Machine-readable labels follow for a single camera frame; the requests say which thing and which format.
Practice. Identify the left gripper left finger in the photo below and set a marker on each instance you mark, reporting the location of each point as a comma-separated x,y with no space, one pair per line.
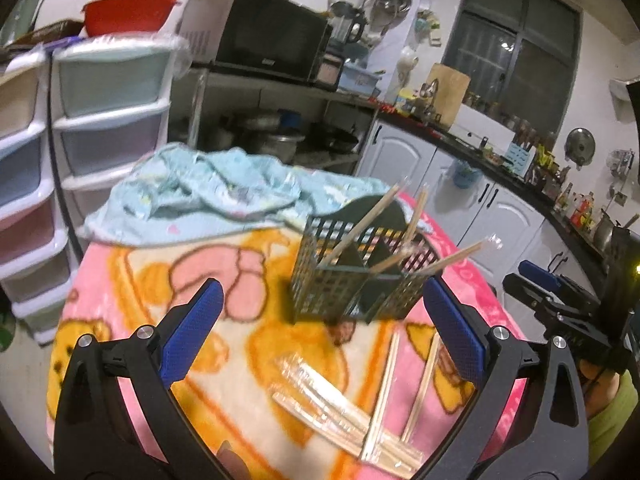
94,437

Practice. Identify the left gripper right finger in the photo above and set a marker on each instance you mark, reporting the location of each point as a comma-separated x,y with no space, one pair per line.
526,418

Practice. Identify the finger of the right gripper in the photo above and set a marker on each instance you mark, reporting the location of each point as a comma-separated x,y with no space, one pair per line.
539,276

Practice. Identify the dark kitchen window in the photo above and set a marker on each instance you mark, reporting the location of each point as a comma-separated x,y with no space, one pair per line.
521,57

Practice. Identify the green sleeve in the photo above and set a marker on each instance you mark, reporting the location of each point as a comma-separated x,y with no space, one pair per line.
604,427

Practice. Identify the white cabinet doors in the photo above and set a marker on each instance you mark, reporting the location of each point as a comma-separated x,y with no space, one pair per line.
498,204

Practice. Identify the pink cartoon blanket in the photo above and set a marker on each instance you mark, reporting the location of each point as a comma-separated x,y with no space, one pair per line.
226,394

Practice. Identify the steel pot on stove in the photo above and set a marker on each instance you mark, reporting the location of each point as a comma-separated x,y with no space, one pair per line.
602,236

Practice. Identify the light blue knife block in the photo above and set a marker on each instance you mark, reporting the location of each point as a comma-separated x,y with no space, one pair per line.
518,159

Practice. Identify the blue plastic bag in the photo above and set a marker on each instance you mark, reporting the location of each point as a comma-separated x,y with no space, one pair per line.
464,175

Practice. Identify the hanging steel pot lid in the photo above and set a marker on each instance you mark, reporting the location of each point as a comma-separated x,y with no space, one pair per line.
580,147

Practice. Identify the white box on counter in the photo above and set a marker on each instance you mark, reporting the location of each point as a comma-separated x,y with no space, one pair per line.
472,127

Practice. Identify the light blue crumpled cloth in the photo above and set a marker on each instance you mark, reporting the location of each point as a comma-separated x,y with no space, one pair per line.
179,195

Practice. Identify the wooden cutting board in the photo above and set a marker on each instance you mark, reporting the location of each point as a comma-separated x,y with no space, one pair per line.
452,86

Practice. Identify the steel pot on shelf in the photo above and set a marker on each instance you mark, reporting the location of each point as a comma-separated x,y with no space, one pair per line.
282,146

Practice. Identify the black wok on shelf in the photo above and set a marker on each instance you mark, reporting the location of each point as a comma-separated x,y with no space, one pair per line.
332,139

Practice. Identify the pastel plastic drawer unit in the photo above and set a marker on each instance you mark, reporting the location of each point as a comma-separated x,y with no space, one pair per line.
109,104

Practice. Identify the metal shelf rack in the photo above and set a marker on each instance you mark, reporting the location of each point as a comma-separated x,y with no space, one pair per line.
206,107

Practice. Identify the hanging steel bowl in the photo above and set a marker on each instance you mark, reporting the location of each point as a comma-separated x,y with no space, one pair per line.
392,8

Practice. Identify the black blender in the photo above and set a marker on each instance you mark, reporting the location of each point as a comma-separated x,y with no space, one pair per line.
347,22

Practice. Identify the black microwave oven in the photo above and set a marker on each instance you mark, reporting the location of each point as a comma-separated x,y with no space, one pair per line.
268,38

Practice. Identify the red plastic basin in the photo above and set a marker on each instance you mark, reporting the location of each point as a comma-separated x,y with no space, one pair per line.
108,17

